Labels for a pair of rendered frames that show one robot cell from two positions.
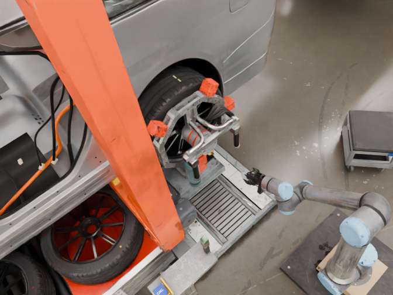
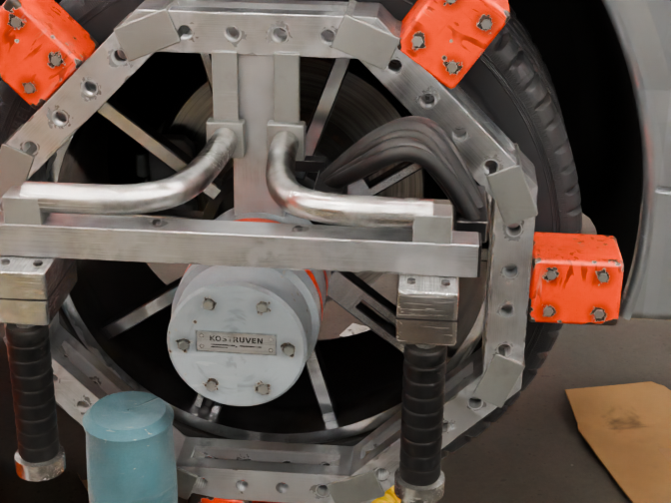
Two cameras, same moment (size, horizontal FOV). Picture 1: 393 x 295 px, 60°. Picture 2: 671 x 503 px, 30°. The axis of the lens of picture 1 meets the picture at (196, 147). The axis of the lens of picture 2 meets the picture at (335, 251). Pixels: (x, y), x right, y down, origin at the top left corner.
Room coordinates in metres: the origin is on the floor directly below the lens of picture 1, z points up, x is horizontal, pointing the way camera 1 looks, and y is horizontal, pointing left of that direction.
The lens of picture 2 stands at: (0.48, -0.76, 1.39)
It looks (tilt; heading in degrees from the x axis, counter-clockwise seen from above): 24 degrees down; 37
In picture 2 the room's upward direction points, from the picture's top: 1 degrees clockwise
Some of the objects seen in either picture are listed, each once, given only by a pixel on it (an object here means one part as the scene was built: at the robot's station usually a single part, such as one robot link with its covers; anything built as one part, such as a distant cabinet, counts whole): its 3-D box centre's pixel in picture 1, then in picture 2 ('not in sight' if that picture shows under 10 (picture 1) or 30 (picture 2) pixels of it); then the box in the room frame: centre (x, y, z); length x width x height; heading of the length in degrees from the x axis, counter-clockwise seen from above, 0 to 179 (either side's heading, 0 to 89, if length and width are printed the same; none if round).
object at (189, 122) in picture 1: (189, 133); (131, 133); (1.21, 0.03, 1.03); 0.19 x 0.18 x 0.11; 32
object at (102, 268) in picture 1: (94, 231); not in sight; (1.02, 0.80, 0.39); 0.66 x 0.66 x 0.24
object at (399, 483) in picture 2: (236, 139); (422, 414); (1.26, -0.26, 0.83); 0.04 x 0.04 x 0.16
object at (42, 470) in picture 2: (196, 171); (33, 392); (1.08, 0.03, 0.83); 0.04 x 0.04 x 0.16
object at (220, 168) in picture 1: (188, 172); not in sight; (1.51, 0.10, 0.13); 0.50 x 0.36 x 0.10; 122
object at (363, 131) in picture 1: (368, 141); not in sight; (1.48, -1.41, 0.17); 0.43 x 0.36 x 0.34; 163
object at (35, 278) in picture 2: (190, 159); (34, 274); (1.11, 0.04, 0.93); 0.09 x 0.05 x 0.05; 32
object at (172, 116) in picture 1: (192, 131); (263, 265); (1.37, 0.01, 0.85); 0.54 x 0.07 x 0.54; 122
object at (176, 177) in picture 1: (185, 160); not in sight; (1.51, 0.10, 0.32); 0.40 x 0.30 x 0.28; 122
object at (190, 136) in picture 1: (199, 137); (253, 296); (1.31, -0.03, 0.85); 0.21 x 0.14 x 0.14; 32
